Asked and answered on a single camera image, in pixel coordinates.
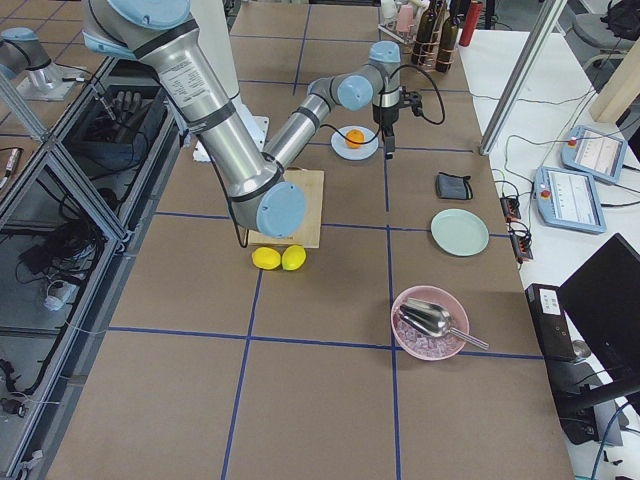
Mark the green plate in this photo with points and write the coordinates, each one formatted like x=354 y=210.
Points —
x=459 y=232

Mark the pink bowl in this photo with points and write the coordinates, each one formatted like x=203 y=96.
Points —
x=435 y=295

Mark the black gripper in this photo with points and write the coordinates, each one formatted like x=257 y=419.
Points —
x=387 y=115

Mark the black monitor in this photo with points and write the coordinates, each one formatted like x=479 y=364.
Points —
x=601 y=299

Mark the far teach pendant tablet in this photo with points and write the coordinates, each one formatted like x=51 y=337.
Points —
x=594 y=152

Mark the orange fruit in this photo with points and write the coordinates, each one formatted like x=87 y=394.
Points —
x=355 y=138

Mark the folded grey cloth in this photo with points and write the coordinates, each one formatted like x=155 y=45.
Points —
x=453 y=187

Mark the wooden cutting board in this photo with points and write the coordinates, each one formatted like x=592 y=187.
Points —
x=311 y=185

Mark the dark wine bottle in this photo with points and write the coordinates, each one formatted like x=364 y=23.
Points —
x=424 y=33
x=448 y=36

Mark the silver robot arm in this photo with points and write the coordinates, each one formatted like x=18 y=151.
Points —
x=21 y=51
x=187 y=45

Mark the light blue plate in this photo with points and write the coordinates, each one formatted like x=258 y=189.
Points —
x=366 y=151

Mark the aluminium frame post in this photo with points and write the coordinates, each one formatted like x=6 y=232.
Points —
x=535 y=42

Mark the yellow lemon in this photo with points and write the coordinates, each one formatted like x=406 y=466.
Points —
x=293 y=258
x=266 y=258

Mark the pink cup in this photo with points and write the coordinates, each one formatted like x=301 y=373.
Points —
x=405 y=19

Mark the white wire cup rack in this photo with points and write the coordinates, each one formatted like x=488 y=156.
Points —
x=389 y=10

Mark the copper wire bottle rack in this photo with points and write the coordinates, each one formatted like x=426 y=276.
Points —
x=432 y=47

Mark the lower yellow lemon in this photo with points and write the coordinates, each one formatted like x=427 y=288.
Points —
x=266 y=258

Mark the teach pendant tablet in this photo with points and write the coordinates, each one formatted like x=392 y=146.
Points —
x=594 y=152
x=568 y=199

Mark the metal ice scoop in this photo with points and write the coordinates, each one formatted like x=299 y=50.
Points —
x=433 y=320

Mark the near teach pendant tablet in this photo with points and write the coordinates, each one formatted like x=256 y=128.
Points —
x=568 y=199

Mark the red thermos bottle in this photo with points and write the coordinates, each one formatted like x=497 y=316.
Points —
x=471 y=19

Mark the black computer box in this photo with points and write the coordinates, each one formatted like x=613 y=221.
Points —
x=550 y=323

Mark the upper yellow lemon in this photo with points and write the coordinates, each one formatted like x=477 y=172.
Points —
x=293 y=258

